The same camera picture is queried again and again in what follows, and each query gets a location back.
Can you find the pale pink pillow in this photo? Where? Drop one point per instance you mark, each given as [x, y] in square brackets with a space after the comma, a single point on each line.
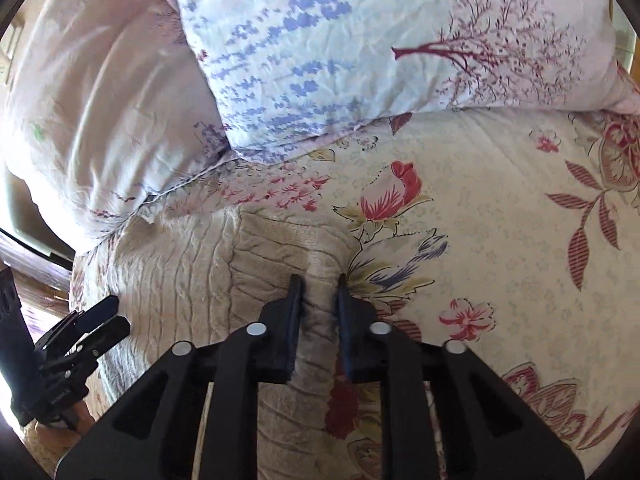
[108, 109]

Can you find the floral cream bedspread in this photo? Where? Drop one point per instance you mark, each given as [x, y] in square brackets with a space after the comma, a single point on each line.
[513, 232]

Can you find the beige cable-knit sweater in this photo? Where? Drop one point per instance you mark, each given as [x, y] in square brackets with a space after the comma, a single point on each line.
[199, 278]

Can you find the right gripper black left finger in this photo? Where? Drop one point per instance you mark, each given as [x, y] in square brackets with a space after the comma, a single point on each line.
[277, 349]

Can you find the floral lavender print pillow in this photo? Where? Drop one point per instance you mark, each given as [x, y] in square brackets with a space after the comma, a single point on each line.
[286, 73]

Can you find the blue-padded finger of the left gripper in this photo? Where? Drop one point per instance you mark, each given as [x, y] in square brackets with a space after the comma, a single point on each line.
[66, 333]
[100, 337]

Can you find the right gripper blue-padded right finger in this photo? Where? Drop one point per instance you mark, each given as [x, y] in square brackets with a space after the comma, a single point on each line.
[361, 336]

